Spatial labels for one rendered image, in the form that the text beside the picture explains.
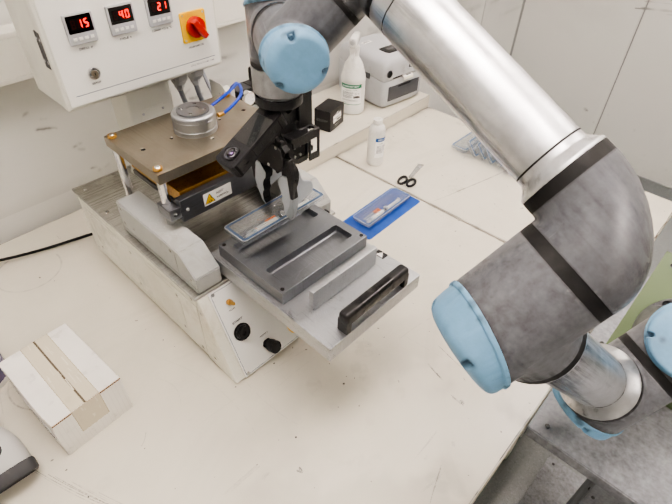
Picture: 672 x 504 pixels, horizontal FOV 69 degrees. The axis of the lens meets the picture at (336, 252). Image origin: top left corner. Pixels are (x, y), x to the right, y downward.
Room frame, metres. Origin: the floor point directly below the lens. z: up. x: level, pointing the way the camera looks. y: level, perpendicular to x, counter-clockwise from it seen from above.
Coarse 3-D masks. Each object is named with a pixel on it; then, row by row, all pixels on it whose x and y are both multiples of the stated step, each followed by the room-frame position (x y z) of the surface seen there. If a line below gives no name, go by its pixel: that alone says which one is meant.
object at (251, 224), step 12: (312, 192) 0.73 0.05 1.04; (264, 204) 0.69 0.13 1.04; (276, 204) 0.69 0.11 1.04; (300, 204) 0.69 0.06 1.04; (252, 216) 0.66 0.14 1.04; (264, 216) 0.66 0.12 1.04; (276, 216) 0.66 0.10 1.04; (228, 228) 0.62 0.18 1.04; (240, 228) 0.62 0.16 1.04; (252, 228) 0.63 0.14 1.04; (264, 228) 0.63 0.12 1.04
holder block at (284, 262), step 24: (312, 216) 0.73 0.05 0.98; (264, 240) 0.66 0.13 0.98; (288, 240) 0.65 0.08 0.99; (312, 240) 0.65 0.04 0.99; (336, 240) 0.67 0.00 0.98; (360, 240) 0.65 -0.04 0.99; (240, 264) 0.59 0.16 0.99; (264, 264) 0.58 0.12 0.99; (288, 264) 0.60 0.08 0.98; (312, 264) 0.59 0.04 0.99; (336, 264) 0.61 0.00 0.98; (264, 288) 0.55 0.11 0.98; (288, 288) 0.53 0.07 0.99
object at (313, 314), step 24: (360, 264) 0.59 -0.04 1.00; (384, 264) 0.62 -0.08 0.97; (240, 288) 0.58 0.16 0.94; (312, 288) 0.52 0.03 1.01; (336, 288) 0.55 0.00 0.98; (360, 288) 0.56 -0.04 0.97; (408, 288) 0.57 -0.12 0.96; (288, 312) 0.50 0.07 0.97; (312, 312) 0.50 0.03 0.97; (336, 312) 0.51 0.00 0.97; (384, 312) 0.53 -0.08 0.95; (312, 336) 0.46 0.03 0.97; (336, 336) 0.46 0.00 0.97
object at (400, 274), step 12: (384, 276) 0.55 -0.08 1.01; (396, 276) 0.55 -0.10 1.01; (408, 276) 0.57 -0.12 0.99; (372, 288) 0.52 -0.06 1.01; (384, 288) 0.52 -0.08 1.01; (360, 300) 0.50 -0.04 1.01; (372, 300) 0.50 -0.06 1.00; (348, 312) 0.47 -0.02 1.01; (360, 312) 0.48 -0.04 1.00; (348, 324) 0.46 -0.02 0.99
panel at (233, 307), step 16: (224, 288) 0.60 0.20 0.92; (224, 304) 0.58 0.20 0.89; (240, 304) 0.60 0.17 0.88; (256, 304) 0.61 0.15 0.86; (224, 320) 0.57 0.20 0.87; (240, 320) 0.58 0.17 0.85; (256, 320) 0.60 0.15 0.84; (272, 320) 0.61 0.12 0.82; (256, 336) 0.58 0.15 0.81; (272, 336) 0.60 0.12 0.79; (288, 336) 0.61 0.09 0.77; (240, 352) 0.55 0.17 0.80; (256, 352) 0.56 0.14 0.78; (256, 368) 0.54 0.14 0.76
